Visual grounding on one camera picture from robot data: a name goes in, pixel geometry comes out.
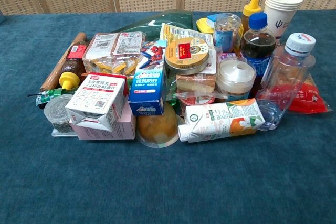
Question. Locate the clear water bottle white cap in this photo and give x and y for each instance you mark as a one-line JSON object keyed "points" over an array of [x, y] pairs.
{"points": [[286, 77]]}

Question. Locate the green plastic bottle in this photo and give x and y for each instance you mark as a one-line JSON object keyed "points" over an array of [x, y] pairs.
{"points": [[172, 93]]}

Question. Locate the transparent green spray bottle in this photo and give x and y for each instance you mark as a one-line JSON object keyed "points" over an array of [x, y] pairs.
{"points": [[173, 18]]}

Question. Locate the brown sauce bottle yellow cap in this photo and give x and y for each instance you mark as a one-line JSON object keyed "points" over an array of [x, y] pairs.
{"points": [[74, 66]]}

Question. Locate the dark soda bottle blue cap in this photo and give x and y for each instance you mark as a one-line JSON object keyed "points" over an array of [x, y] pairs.
{"points": [[258, 43]]}

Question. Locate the honey bottle yellow cap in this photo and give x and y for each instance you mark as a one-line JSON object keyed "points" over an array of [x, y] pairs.
{"points": [[252, 6]]}

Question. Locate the blue spider-man toothpaste box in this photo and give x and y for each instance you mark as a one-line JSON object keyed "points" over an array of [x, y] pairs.
{"points": [[147, 87]]}

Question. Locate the red and white cup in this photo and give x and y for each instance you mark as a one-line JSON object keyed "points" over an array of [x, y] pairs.
{"points": [[194, 100]]}

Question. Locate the wrapped cake slice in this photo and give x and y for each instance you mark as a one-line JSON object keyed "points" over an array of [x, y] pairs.
{"points": [[194, 83]]}

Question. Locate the yellow fruit jelly cup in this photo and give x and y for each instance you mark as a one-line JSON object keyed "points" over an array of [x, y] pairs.
{"points": [[157, 127]]}

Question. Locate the round gold tin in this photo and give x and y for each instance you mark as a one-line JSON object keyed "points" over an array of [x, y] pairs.
{"points": [[186, 53]]}

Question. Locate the orange juice carton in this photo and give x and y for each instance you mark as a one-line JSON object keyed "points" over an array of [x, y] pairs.
{"points": [[215, 121]]}

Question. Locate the pink cardboard box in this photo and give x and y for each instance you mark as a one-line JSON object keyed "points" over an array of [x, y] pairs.
{"points": [[123, 129]]}

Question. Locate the yellow nut snack packet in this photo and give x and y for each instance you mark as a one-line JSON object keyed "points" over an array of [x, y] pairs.
{"points": [[178, 32]]}

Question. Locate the clear jar white lid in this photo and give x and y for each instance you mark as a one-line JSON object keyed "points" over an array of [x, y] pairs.
{"points": [[235, 77]]}

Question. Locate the white milk carton red print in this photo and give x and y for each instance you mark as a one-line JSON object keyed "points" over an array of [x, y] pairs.
{"points": [[97, 98]]}

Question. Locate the small purple box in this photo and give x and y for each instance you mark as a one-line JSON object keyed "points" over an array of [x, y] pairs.
{"points": [[227, 56]]}

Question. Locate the clear snack bag white labels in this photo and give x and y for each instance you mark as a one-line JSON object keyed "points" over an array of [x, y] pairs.
{"points": [[113, 48]]}

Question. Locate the yellow plastic lidded box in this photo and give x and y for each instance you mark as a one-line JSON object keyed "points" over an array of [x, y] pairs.
{"points": [[201, 26]]}

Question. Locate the blue table cloth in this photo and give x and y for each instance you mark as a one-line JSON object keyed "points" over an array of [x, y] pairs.
{"points": [[168, 182]]}

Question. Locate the clear nut jar blue label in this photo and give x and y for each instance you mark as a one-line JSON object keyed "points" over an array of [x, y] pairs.
{"points": [[227, 32]]}

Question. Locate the blue sponge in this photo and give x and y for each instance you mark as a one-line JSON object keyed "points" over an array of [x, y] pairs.
{"points": [[212, 19]]}

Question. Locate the small clear spice jar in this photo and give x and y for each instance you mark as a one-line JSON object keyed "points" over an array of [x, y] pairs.
{"points": [[56, 111]]}

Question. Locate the wooden rolling pin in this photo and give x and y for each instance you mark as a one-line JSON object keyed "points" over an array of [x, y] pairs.
{"points": [[52, 77]]}

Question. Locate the green sachet white print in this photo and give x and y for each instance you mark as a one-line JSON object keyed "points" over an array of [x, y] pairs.
{"points": [[48, 97]]}

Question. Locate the red cracker snack bag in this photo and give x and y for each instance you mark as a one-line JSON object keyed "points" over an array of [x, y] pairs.
{"points": [[309, 100]]}

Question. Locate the stack of white paper cups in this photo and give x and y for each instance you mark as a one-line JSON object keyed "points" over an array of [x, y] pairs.
{"points": [[282, 14]]}

